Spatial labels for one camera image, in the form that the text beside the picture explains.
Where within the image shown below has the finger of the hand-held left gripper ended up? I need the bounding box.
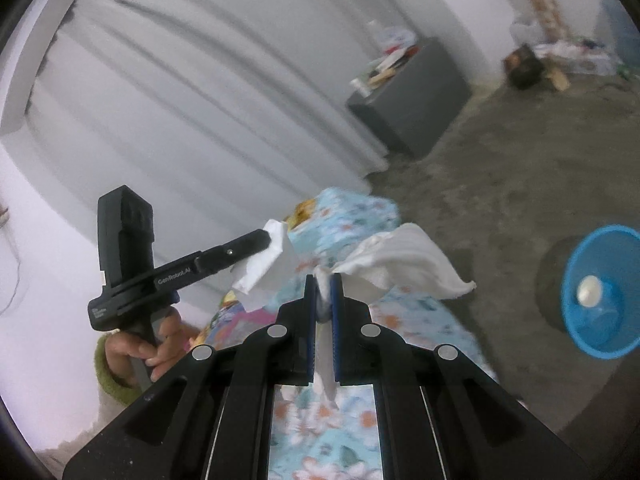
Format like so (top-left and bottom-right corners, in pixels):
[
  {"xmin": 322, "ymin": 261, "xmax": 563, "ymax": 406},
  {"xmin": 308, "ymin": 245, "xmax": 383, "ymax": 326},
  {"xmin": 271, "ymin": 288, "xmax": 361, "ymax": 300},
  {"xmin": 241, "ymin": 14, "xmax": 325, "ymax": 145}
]
[{"xmin": 194, "ymin": 228, "xmax": 273, "ymax": 277}]

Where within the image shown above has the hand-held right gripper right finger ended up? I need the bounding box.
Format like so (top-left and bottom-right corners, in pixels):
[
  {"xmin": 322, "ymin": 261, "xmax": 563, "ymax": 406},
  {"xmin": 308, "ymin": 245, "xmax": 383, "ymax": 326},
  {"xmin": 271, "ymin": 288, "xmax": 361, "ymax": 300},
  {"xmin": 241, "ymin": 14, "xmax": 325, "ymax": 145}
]
[{"xmin": 331, "ymin": 273, "xmax": 588, "ymax": 480}]

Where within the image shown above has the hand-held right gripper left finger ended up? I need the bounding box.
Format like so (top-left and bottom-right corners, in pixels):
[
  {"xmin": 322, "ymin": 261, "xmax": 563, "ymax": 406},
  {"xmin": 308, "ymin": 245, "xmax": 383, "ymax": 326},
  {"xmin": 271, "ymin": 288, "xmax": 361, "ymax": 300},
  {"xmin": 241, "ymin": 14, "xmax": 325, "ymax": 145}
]
[{"xmin": 62, "ymin": 275, "xmax": 317, "ymax": 480}]

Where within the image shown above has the white tissue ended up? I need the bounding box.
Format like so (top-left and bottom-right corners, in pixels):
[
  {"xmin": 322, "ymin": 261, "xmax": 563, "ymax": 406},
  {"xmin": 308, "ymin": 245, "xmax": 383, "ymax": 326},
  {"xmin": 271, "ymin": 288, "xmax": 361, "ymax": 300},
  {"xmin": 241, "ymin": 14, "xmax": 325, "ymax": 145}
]
[
  {"xmin": 231, "ymin": 218, "xmax": 299, "ymax": 312},
  {"xmin": 312, "ymin": 223, "xmax": 477, "ymax": 402}
]

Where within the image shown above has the blue plastic basket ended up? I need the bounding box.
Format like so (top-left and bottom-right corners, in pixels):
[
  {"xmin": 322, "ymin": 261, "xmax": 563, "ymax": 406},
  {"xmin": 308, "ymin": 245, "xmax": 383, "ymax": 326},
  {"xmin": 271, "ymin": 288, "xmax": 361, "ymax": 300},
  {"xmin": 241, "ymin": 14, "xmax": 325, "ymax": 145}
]
[{"xmin": 561, "ymin": 225, "xmax": 640, "ymax": 360}]

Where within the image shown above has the person's left forearm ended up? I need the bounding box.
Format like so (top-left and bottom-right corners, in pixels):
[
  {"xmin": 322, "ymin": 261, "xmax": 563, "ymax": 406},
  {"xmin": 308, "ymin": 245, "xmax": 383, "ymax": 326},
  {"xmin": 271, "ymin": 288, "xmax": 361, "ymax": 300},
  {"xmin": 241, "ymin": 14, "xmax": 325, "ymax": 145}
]
[{"xmin": 94, "ymin": 335, "xmax": 148, "ymax": 407}]

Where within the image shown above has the person's left hand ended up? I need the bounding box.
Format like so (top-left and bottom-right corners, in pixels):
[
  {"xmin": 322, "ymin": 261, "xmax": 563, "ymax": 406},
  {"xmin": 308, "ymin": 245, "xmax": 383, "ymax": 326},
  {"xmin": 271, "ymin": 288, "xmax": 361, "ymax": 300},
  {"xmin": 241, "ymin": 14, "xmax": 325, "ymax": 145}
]
[{"xmin": 105, "ymin": 307, "xmax": 198, "ymax": 388}]

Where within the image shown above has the floral blue tablecloth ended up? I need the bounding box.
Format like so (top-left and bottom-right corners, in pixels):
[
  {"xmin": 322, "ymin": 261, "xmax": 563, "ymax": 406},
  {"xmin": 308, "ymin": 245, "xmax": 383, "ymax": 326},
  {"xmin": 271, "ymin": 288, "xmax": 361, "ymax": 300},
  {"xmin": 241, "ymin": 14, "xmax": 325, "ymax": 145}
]
[{"xmin": 185, "ymin": 187, "xmax": 501, "ymax": 480}]

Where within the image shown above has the grey curtain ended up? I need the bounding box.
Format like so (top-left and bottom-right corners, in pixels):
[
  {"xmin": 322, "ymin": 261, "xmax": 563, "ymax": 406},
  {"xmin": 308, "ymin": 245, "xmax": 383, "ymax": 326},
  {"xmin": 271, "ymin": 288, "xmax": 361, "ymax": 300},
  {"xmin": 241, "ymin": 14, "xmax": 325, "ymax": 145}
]
[{"xmin": 0, "ymin": 0, "xmax": 392, "ymax": 306}]

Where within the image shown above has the grey cabinet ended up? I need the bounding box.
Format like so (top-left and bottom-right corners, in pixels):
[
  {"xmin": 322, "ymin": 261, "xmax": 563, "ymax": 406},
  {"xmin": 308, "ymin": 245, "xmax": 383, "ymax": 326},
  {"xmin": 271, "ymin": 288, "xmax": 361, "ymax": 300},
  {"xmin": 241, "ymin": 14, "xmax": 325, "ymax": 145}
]
[{"xmin": 346, "ymin": 37, "xmax": 472, "ymax": 161}]

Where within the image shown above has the pile of assorted clutter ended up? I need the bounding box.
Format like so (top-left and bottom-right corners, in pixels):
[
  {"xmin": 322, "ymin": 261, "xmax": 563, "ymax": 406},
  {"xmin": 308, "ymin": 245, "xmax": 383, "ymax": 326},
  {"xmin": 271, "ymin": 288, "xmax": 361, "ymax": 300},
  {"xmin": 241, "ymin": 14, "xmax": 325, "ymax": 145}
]
[{"xmin": 350, "ymin": 42, "xmax": 421, "ymax": 96}]

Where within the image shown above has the white paper wad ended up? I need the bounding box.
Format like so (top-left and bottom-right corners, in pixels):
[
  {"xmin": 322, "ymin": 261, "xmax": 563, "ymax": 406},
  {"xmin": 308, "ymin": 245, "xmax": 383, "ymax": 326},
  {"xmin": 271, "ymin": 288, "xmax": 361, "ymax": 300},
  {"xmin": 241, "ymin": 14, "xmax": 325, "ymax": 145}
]
[{"xmin": 577, "ymin": 276, "xmax": 603, "ymax": 307}]

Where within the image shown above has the clear plastic bag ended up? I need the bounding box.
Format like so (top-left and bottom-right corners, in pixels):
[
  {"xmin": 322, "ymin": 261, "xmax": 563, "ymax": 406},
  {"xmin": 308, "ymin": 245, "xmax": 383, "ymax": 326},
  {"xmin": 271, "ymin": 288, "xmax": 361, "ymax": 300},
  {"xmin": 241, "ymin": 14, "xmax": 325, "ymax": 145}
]
[{"xmin": 367, "ymin": 20, "xmax": 417, "ymax": 54}]

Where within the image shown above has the heap of floor litter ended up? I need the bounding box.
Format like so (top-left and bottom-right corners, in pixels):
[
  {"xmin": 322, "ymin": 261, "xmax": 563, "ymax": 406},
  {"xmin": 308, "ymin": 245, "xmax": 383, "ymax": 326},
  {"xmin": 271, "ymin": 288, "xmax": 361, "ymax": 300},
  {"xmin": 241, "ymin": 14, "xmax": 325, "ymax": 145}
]
[{"xmin": 532, "ymin": 35, "xmax": 623, "ymax": 77}]

